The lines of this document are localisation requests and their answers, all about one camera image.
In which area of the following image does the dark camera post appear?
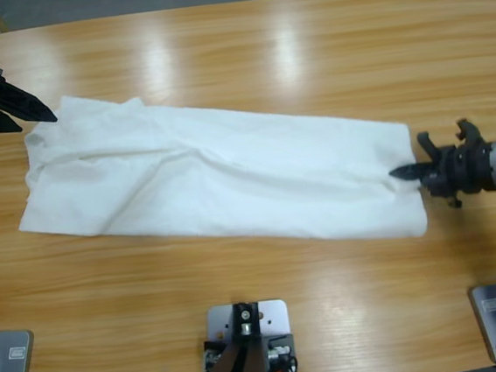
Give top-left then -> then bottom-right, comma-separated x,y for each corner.
185,300 -> 267,372

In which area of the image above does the white mounting block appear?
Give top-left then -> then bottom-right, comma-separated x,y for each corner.
196,297 -> 300,372

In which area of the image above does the white t-shirt with black logo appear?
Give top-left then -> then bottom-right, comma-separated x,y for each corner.
5,61 -> 430,277

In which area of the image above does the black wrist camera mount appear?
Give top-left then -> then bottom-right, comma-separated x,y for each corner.
454,116 -> 481,145

